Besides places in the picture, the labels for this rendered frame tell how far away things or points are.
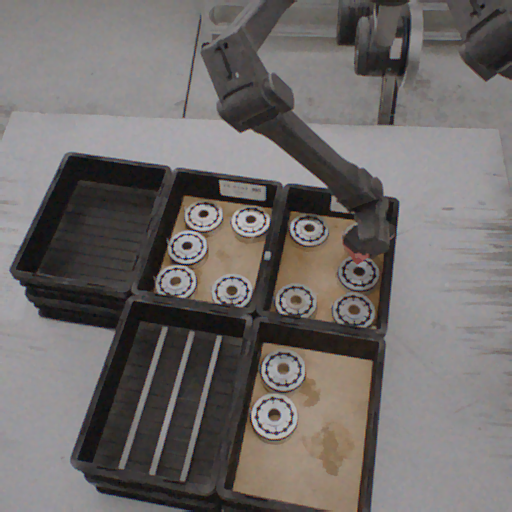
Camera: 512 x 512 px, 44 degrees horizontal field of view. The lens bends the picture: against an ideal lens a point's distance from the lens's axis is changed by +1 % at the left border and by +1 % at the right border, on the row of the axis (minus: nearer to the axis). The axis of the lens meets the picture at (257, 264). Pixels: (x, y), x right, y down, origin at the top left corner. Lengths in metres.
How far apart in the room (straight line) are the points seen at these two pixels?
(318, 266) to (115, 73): 2.10
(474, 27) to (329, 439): 0.87
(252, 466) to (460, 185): 1.08
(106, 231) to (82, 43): 2.07
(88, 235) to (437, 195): 1.02
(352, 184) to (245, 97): 0.33
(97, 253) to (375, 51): 0.87
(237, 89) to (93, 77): 2.47
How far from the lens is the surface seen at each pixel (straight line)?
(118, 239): 1.73
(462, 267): 1.86
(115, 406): 1.51
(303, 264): 1.64
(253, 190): 1.70
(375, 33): 1.66
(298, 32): 3.44
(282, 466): 1.43
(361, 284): 1.59
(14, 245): 1.97
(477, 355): 1.74
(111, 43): 3.67
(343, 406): 1.48
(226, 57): 1.06
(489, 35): 1.07
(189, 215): 1.71
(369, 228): 1.32
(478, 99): 3.39
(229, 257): 1.65
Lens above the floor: 2.21
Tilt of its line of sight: 57 degrees down
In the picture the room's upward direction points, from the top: 2 degrees counter-clockwise
